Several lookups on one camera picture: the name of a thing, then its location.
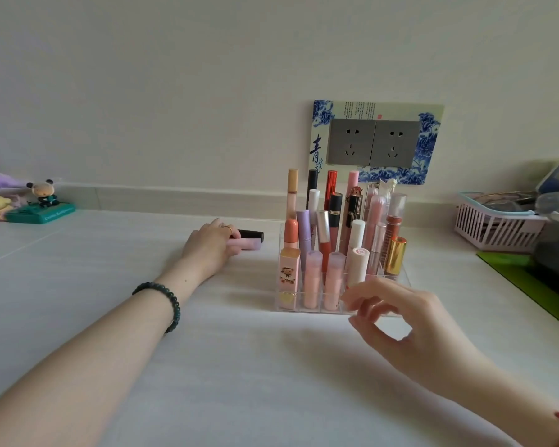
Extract person's right hand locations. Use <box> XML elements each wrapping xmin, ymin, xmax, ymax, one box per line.
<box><xmin>340</xmin><ymin>278</ymin><xmax>490</xmax><ymax>396</ymax></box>

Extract person's left hand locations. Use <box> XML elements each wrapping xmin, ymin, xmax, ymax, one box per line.
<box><xmin>180</xmin><ymin>218</ymin><xmax>242</xmax><ymax>282</ymax></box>

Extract pale pink slim tube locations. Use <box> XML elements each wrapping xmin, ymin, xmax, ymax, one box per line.
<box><xmin>225</xmin><ymin>238</ymin><xmax>261</xmax><ymax>253</ymax></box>

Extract clear acrylic lipstick organizer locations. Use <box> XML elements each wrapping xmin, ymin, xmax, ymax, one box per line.
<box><xmin>277</xmin><ymin>220</ymin><xmax>413</xmax><ymax>317</ymax></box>

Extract pink square lipstick gold band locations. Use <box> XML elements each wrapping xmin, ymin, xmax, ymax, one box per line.
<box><xmin>279</xmin><ymin>248</ymin><xmax>302</xmax><ymax>309</ymax></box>

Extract coral pink capsule lipstick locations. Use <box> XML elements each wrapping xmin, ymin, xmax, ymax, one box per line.
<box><xmin>283</xmin><ymin>218</ymin><xmax>301</xmax><ymax>250</ymax></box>

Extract gold cap brown bottle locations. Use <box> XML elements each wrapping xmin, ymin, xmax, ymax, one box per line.
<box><xmin>383</xmin><ymin>236</ymin><xmax>408</xmax><ymax>276</ymax></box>

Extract white tube red stripes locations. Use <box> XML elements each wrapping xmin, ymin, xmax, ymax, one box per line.
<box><xmin>345</xmin><ymin>247</ymin><xmax>371</xmax><ymax>290</ymax></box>

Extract lavender lipstick tube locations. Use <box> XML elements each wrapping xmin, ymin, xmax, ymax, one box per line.
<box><xmin>296</xmin><ymin>210</ymin><xmax>314</xmax><ymax>261</ymax></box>

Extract light pink round tube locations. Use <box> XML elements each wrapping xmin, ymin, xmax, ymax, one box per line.
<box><xmin>303</xmin><ymin>250</ymin><xmax>324</xmax><ymax>310</ymax></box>

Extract pink matte lipstick tube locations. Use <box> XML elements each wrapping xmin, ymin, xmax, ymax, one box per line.
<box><xmin>324</xmin><ymin>252</ymin><xmax>347</xmax><ymax>312</ymax></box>

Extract striped brown lip tube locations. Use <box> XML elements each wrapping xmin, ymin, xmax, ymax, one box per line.
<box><xmin>384</xmin><ymin>192</ymin><xmax>409</xmax><ymax>256</ymax></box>

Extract red Colorkey lip tube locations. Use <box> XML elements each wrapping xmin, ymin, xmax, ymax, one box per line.
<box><xmin>324</xmin><ymin>170</ymin><xmax>339</xmax><ymax>211</ymax></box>

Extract black cap pink lipgloss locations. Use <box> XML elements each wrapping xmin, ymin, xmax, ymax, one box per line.
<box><xmin>339</xmin><ymin>186</ymin><xmax>365</xmax><ymax>255</ymax></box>

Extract person's left forearm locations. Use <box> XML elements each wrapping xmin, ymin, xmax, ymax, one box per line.
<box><xmin>0</xmin><ymin>264</ymin><xmax>215</xmax><ymax>447</ymax></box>

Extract green mat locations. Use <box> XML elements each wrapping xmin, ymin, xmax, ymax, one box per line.
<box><xmin>476</xmin><ymin>251</ymin><xmax>559</xmax><ymax>336</ymax></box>

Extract pink plastic basket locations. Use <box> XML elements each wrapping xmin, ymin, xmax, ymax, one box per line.
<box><xmin>455</xmin><ymin>191</ymin><xmax>548</xmax><ymax>253</ymax></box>

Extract panda figurine green base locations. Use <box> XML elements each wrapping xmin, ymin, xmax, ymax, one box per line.
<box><xmin>5</xmin><ymin>179</ymin><xmax>77</xmax><ymax>225</ymax></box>

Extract glass bowl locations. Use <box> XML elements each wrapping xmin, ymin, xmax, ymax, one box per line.
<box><xmin>534</xmin><ymin>191</ymin><xmax>559</xmax><ymax>217</ymax></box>

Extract purple plush toy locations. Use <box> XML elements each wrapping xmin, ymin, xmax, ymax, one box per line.
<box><xmin>0</xmin><ymin>171</ymin><xmax>29</xmax><ymax>191</ymax></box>

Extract green bead bracelet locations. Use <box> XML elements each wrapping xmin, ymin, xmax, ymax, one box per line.
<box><xmin>131</xmin><ymin>281</ymin><xmax>181</xmax><ymax>335</ymax></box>

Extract grey wall socket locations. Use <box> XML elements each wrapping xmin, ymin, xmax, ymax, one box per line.
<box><xmin>370</xmin><ymin>119</ymin><xmax>421</xmax><ymax>168</ymax></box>
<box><xmin>327</xmin><ymin>118</ymin><xmax>377</xmax><ymax>166</ymax></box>

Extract blue floral socket frame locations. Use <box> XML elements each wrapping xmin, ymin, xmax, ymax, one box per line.
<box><xmin>309</xmin><ymin>99</ymin><xmax>446</xmax><ymax>186</ymax></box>

